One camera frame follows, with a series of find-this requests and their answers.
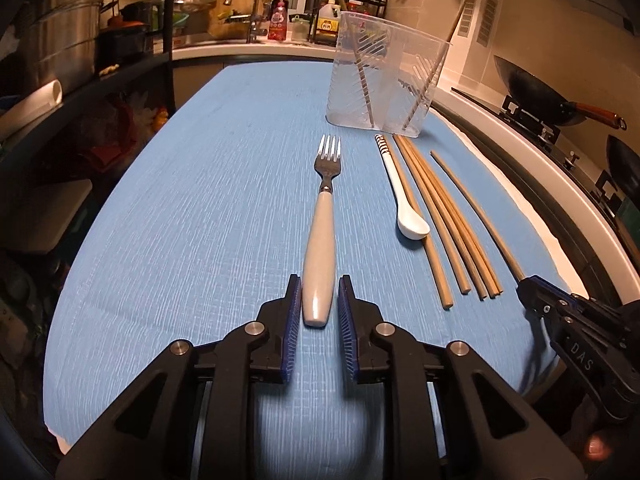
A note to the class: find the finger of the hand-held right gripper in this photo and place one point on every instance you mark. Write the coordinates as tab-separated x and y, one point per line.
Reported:
532	292
600	317

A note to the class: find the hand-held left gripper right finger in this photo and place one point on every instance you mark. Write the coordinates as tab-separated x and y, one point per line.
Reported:
346	330

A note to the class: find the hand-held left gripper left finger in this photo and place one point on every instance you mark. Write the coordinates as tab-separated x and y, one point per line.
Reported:
295	330

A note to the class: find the clear plastic utensil holder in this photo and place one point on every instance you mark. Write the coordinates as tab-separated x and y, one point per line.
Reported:
395	85

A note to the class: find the person's right hand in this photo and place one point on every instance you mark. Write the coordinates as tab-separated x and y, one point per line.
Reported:
596	446

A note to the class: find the blue tablecloth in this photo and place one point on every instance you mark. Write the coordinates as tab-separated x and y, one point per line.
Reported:
200	210

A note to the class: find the gas stove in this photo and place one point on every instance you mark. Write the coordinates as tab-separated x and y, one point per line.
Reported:
560	135

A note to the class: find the red bag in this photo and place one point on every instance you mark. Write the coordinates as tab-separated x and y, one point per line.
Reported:
107	140

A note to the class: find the white board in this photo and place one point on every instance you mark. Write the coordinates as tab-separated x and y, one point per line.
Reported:
45	217

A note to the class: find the small white container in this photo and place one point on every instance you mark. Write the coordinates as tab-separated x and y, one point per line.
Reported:
298	29

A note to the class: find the black shelf rack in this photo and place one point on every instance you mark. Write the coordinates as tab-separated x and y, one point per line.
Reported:
150	65

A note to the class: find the red bottle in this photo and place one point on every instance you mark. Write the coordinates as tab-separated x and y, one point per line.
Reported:
278	20

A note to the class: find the jug with yellow label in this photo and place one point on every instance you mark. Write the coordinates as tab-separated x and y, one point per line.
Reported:
327	20

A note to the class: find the yellow bag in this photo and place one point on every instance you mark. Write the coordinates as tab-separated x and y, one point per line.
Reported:
225	17

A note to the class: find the chrome faucet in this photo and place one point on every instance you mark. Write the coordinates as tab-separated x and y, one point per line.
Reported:
255	10

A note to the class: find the black spice rack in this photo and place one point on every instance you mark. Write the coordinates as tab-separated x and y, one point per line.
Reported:
372	5

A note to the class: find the green basin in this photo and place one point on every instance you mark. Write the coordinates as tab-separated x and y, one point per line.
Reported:
181	20

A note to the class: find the black pot with red lid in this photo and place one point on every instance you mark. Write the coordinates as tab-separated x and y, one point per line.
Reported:
122	40

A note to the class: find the white paper roll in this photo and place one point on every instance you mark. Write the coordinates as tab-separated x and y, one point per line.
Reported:
35	105

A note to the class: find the large steel pot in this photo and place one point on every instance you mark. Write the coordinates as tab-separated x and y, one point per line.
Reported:
60	35

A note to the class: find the wall vent grille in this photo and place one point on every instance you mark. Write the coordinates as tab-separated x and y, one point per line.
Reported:
468	16
488	20

